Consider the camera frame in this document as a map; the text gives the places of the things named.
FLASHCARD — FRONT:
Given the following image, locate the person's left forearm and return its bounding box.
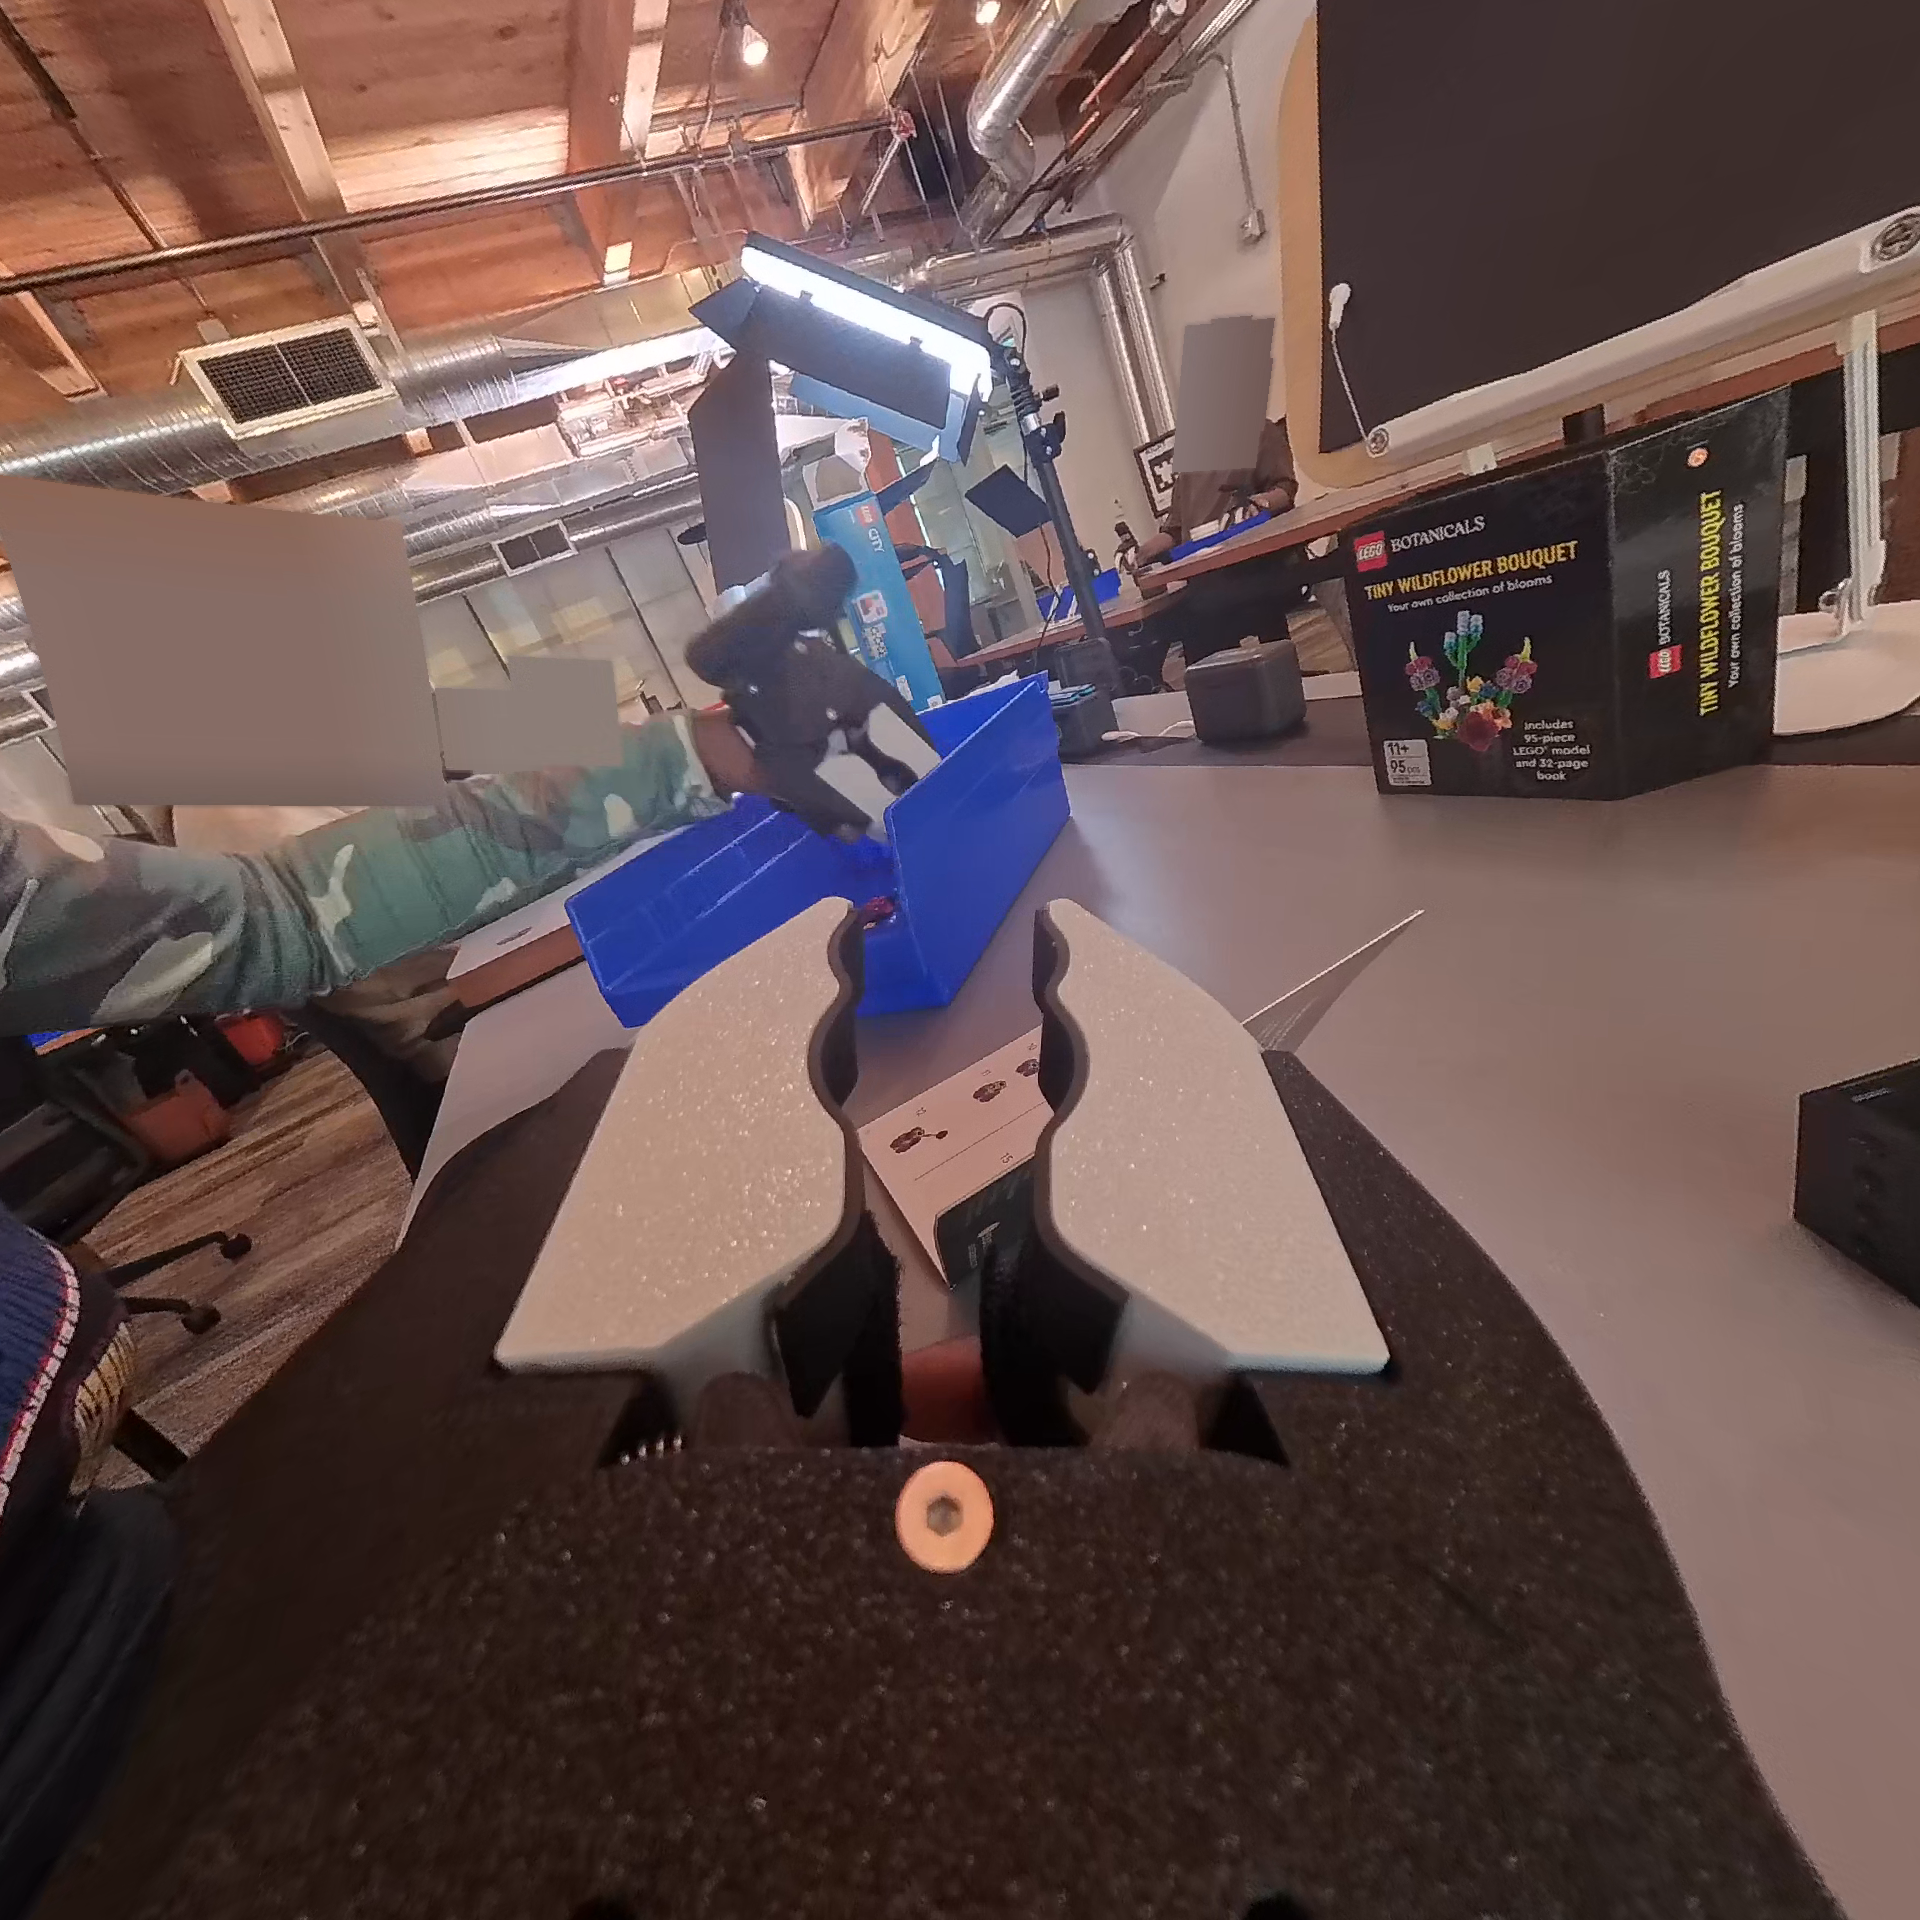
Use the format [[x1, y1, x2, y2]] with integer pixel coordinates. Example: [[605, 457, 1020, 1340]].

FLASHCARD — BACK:
[[0, 716, 727, 1036]]

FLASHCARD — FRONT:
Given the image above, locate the blue plastic bin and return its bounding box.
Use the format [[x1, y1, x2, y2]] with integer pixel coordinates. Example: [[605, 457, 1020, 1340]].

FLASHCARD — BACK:
[[562, 677, 1074, 1024]]

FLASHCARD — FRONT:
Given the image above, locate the black glossy cardboard box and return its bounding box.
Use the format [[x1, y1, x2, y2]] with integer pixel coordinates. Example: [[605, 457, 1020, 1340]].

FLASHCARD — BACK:
[[1344, 393, 1796, 803]]

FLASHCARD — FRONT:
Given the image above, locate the person's dark clothing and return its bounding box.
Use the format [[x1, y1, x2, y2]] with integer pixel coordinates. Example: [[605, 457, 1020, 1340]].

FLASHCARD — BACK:
[[0, 1216, 183, 1860]]

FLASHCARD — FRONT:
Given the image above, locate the white instruction booklet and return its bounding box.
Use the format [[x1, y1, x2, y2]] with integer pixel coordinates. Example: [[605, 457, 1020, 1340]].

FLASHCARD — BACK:
[[856, 908, 1426, 1278]]

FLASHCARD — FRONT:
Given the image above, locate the black office chair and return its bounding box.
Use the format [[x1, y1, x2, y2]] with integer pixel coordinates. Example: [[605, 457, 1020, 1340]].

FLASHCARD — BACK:
[[0, 1015, 302, 1344]]

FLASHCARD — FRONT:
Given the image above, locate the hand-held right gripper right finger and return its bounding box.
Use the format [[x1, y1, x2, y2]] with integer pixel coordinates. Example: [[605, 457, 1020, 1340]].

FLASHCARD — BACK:
[[990, 901, 1390, 1410]]

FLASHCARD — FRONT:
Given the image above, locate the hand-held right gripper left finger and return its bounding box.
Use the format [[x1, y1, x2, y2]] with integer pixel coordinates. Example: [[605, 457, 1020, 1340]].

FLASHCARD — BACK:
[[499, 901, 898, 1417]]

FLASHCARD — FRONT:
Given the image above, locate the bright studio light panel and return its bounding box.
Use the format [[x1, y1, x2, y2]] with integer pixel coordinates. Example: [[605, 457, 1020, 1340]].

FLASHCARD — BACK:
[[692, 233, 1004, 450]]

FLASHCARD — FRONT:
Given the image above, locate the black board on white stand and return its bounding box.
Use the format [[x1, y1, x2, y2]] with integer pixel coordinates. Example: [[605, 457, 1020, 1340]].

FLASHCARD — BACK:
[[1274, 0, 1920, 738]]

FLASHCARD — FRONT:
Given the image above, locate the black square frame brick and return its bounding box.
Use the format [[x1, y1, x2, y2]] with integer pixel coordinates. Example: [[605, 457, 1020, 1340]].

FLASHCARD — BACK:
[[1796, 1058, 1920, 1305]]

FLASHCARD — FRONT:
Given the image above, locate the blue printed carton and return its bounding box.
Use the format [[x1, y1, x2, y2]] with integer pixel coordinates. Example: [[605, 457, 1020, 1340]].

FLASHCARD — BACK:
[[818, 496, 942, 705]]

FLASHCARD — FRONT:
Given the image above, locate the grey desk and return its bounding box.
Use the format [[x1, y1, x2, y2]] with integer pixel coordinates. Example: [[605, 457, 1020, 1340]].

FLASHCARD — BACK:
[[406, 677, 1920, 1920]]

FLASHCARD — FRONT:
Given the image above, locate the black light stand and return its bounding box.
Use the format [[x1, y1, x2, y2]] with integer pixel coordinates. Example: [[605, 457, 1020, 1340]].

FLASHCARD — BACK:
[[1008, 361, 1127, 705]]

